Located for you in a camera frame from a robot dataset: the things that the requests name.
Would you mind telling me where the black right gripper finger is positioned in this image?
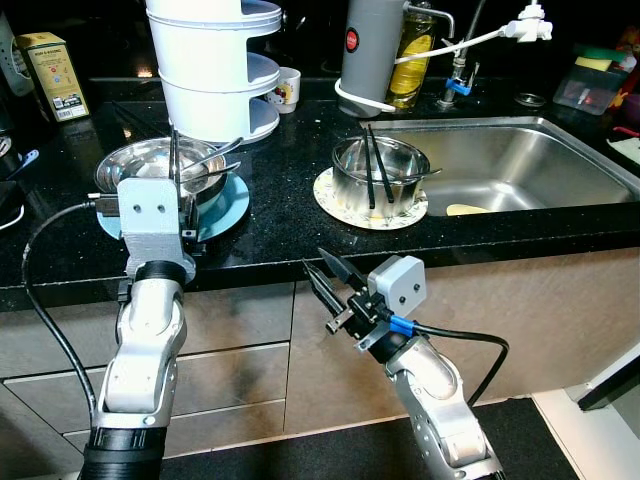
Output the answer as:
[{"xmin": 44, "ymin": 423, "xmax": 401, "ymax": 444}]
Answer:
[
  {"xmin": 318, "ymin": 247, "xmax": 369, "ymax": 301},
  {"xmin": 303, "ymin": 262, "xmax": 351, "ymax": 321}
]

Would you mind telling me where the light blue plate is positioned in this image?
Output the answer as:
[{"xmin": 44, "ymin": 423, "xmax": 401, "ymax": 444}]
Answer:
[{"xmin": 97, "ymin": 170, "xmax": 251, "ymax": 243}]

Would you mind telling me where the black chopstick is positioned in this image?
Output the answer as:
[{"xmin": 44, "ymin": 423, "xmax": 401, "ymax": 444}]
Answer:
[
  {"xmin": 370, "ymin": 122, "xmax": 397, "ymax": 204},
  {"xmin": 362, "ymin": 128, "xmax": 375, "ymax": 211}
]

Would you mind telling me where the cream round plate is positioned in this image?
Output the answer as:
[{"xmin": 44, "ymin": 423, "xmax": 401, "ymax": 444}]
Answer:
[{"xmin": 445, "ymin": 203, "xmax": 493, "ymax": 217}]

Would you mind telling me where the floral patterned plate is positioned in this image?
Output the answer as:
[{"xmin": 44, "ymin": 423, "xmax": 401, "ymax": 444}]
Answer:
[{"xmin": 313, "ymin": 165, "xmax": 429, "ymax": 231}]

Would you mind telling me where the steel pot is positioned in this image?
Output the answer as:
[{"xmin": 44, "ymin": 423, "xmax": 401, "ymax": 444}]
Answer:
[{"xmin": 331, "ymin": 135, "xmax": 441, "ymax": 216}]

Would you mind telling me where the grey cabinet drawer front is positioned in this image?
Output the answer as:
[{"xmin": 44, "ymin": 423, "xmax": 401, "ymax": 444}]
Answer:
[
  {"xmin": 0, "ymin": 283, "xmax": 296, "ymax": 379},
  {"xmin": 60, "ymin": 402, "xmax": 288, "ymax": 461},
  {"xmin": 0, "ymin": 343, "xmax": 291, "ymax": 438}
]

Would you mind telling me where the white three-tier storage rack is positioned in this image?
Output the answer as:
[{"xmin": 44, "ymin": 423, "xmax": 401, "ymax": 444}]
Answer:
[{"xmin": 146, "ymin": 0, "xmax": 284, "ymax": 144}]

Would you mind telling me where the white printed mug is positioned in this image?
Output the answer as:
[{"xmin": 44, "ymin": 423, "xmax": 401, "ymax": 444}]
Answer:
[{"xmin": 272, "ymin": 67, "xmax": 302, "ymax": 114}]

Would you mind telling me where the black floor mat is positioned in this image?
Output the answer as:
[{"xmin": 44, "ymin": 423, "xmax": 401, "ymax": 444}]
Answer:
[{"xmin": 160, "ymin": 398, "xmax": 581, "ymax": 480}]

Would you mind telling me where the small blue white item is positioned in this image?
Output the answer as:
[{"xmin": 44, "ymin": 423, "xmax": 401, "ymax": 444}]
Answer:
[{"xmin": 12, "ymin": 150, "xmax": 41, "ymax": 173}]

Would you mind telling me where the yellow tin box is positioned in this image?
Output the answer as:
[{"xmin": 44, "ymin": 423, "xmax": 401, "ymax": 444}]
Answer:
[{"xmin": 15, "ymin": 32, "xmax": 91, "ymax": 124}]

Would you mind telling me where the pale green cloth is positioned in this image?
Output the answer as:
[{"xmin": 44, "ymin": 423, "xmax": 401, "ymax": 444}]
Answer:
[{"xmin": 610, "ymin": 135, "xmax": 640, "ymax": 166}]

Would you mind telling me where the white curved plastic object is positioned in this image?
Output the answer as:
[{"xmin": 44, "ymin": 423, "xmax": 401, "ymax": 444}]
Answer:
[{"xmin": 0, "ymin": 10, "xmax": 26, "ymax": 96}]

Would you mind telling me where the red bottle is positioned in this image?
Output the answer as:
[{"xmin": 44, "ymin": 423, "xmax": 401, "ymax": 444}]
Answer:
[{"xmin": 615, "ymin": 25, "xmax": 640, "ymax": 111}]

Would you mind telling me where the stainless steel sink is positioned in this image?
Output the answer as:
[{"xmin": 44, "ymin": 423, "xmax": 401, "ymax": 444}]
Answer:
[{"xmin": 375, "ymin": 115, "xmax": 640, "ymax": 216}]

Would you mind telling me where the yellow dish soap bottle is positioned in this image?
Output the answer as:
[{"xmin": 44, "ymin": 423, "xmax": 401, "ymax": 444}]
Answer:
[{"xmin": 388, "ymin": 5, "xmax": 436, "ymax": 111}]

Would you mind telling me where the grey water filter cylinder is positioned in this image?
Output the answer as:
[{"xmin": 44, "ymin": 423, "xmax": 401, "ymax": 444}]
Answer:
[{"xmin": 335, "ymin": 0, "xmax": 405, "ymax": 118}]

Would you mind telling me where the clear plastic container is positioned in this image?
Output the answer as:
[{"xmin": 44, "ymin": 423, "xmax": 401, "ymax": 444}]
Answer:
[{"xmin": 553, "ymin": 68, "xmax": 621, "ymax": 116}]

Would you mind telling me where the chrome sink tap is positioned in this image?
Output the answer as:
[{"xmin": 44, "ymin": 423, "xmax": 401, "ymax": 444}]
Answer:
[{"xmin": 405, "ymin": 0, "xmax": 486, "ymax": 109}]

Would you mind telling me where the yellow green sponge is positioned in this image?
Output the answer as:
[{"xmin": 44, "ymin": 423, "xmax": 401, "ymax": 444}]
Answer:
[{"xmin": 573, "ymin": 45, "xmax": 626, "ymax": 73}]

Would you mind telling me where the black cabinet side panel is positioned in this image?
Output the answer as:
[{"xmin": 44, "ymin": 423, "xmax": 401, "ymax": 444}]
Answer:
[{"xmin": 578, "ymin": 350, "xmax": 640, "ymax": 413}]

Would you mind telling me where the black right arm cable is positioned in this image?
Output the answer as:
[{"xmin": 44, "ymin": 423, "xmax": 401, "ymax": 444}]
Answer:
[{"xmin": 385, "ymin": 315, "xmax": 511, "ymax": 406}]

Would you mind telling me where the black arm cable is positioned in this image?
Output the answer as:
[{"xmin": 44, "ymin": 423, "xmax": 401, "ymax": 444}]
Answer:
[
  {"xmin": 20, "ymin": 195, "xmax": 126, "ymax": 421},
  {"xmin": 385, "ymin": 315, "xmax": 511, "ymax": 406}
]

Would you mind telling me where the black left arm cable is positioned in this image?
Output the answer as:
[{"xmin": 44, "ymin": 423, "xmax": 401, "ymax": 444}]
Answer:
[{"xmin": 20, "ymin": 195, "xmax": 126, "ymax": 421}]

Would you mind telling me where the white tap diverter with hose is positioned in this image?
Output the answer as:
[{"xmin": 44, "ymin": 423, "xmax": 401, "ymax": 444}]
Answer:
[{"xmin": 395, "ymin": 3, "xmax": 554, "ymax": 66}]

